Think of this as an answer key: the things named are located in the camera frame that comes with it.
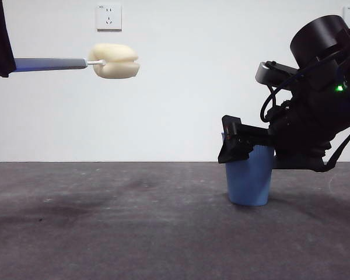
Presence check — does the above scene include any blue ribbed plastic cup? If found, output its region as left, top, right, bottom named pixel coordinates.
left=220, top=131, right=275, bottom=207

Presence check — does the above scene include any grey-handled sponge cup brush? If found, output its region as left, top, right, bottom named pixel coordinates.
left=0, top=43, right=141, bottom=80

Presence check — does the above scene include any black looped camera cable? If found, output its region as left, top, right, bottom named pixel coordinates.
left=260, top=48, right=344, bottom=124

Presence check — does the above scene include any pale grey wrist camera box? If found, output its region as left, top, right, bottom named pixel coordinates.
left=254, top=60, right=300, bottom=88

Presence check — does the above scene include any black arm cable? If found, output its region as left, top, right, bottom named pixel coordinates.
left=323, top=123, right=350, bottom=173

